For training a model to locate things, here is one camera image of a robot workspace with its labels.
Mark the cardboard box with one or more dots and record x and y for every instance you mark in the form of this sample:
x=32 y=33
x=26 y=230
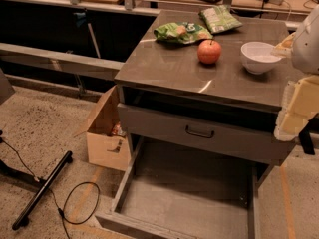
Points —
x=103 y=148

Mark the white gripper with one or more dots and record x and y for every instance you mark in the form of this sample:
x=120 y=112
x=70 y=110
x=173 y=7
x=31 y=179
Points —
x=307 y=47

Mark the white ceramic bowl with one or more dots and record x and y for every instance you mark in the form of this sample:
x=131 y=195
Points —
x=256 y=57

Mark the black stand leg bar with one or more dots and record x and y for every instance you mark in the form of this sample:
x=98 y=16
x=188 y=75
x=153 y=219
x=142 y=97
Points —
x=23 y=218

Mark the grey metal rail beam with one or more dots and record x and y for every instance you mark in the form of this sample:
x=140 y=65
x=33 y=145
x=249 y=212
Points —
x=62 y=62

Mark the green snack bag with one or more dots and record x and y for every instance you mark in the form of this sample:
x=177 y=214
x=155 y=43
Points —
x=218 y=19
x=181 y=33

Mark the red snack packet in box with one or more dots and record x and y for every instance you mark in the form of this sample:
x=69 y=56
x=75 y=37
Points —
x=118 y=131

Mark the grey open lower drawer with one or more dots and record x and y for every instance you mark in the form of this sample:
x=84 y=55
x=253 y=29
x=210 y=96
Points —
x=171 y=191

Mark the grey drawer cabinet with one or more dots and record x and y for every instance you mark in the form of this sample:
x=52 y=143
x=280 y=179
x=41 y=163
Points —
x=169 y=78

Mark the grey upper drawer with handle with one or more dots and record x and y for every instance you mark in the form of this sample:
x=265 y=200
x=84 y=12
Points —
x=211 y=136

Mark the green snack bag front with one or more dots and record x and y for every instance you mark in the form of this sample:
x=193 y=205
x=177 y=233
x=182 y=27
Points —
x=181 y=33

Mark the green snack bag rear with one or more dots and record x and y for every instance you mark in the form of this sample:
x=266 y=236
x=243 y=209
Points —
x=218 y=19

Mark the red apple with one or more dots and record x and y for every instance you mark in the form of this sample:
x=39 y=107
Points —
x=209 y=51

